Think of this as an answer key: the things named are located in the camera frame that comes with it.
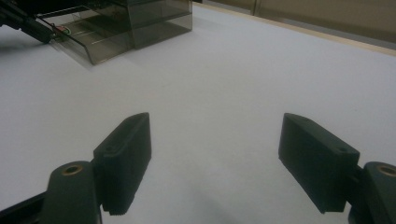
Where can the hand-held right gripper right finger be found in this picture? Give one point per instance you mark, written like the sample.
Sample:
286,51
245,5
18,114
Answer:
314,161

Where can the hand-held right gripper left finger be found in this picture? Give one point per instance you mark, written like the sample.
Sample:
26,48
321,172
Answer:
127,161

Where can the smoky transparent drawer cabinet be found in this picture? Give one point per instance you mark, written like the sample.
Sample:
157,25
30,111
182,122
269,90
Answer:
162,15

